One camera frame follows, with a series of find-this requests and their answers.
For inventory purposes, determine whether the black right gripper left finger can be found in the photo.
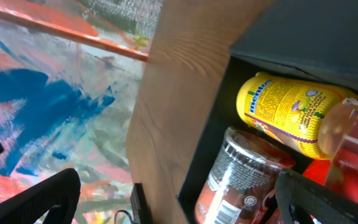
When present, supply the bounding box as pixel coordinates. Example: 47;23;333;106
0;168;81;224

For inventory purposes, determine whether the yellow Mentos candy bottle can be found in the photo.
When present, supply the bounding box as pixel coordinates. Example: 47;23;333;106
236;72;358;160

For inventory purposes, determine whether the red Pringles can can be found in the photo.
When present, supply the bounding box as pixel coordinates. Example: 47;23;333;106
195;127;295;224

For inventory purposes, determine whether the red Hacks candy bag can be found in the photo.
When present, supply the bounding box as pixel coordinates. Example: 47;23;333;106
303;160;331;185

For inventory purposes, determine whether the black gift box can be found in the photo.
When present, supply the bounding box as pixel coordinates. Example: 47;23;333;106
178;0;358;223

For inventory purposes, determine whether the red Hello Panda pack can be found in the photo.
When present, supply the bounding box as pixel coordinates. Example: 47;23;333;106
318;98;358;204

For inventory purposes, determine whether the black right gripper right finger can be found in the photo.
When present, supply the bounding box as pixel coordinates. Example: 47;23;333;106
275;169;358;224

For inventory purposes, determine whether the colourful abstract painted floor mat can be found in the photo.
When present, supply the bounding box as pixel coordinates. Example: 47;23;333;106
0;0;163;223

